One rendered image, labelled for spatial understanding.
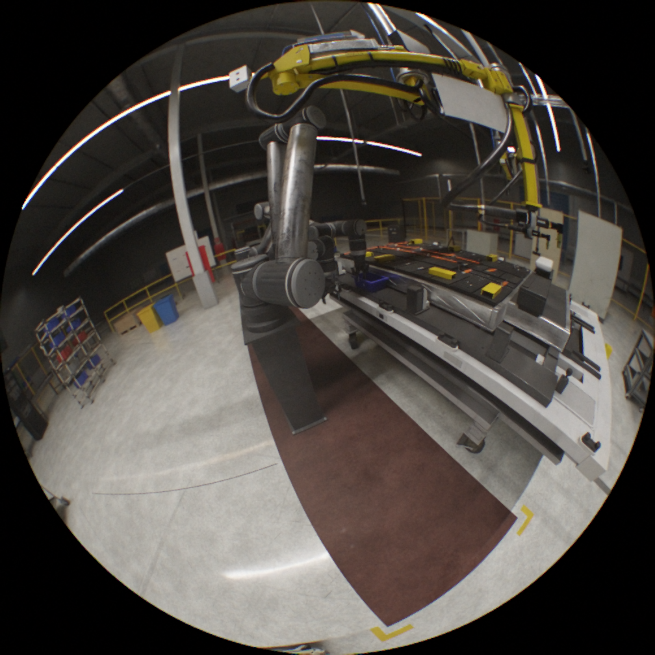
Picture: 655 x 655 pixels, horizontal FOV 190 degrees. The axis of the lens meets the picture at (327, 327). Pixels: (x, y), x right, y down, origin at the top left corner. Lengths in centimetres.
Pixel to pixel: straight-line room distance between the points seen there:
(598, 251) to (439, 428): 511
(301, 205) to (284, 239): 16
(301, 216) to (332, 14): 983
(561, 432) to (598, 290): 503
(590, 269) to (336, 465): 575
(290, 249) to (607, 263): 578
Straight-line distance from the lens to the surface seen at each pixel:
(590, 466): 100
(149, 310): 589
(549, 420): 86
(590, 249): 563
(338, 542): 137
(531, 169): 106
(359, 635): 160
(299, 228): 80
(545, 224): 105
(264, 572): 153
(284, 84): 90
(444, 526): 145
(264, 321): 101
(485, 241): 580
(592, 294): 576
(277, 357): 109
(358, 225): 121
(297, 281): 70
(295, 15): 1016
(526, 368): 91
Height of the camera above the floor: 137
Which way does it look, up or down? 31 degrees down
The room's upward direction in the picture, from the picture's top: 10 degrees counter-clockwise
